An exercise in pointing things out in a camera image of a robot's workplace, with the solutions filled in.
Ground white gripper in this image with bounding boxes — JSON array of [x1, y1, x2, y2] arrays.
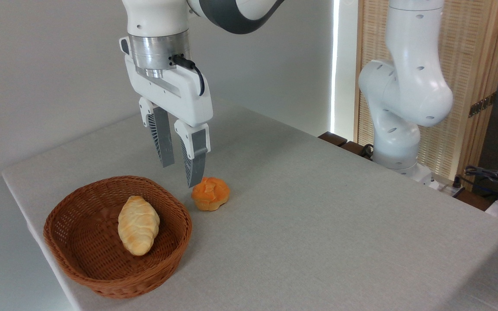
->
[[119, 37, 214, 188]]

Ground pale oblong bread loaf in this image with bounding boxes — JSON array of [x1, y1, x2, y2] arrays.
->
[[118, 195, 160, 256]]

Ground orange round bun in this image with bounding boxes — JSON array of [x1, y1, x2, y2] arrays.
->
[[191, 176, 230, 212]]

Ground brown wicker basket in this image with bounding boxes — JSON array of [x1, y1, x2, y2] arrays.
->
[[43, 175, 192, 299]]

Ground dark wooden block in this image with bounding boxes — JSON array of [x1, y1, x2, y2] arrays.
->
[[318, 132, 348, 147], [340, 141, 373, 160]]

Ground grey tablecloth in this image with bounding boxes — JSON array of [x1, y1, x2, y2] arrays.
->
[[2, 97, 498, 311]]

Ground dark brown wooden board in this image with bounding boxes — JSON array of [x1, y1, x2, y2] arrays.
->
[[453, 188, 492, 212]]

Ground black metal screen hinge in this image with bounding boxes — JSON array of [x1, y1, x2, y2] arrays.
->
[[468, 92, 497, 118]]

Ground wooden slatted folding screen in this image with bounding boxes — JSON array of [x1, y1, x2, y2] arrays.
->
[[354, 0, 498, 190]]

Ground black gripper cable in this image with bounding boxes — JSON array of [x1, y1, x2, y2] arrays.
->
[[170, 54, 205, 97]]

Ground bundle of dark cables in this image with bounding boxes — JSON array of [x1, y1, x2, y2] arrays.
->
[[453, 160, 498, 201]]

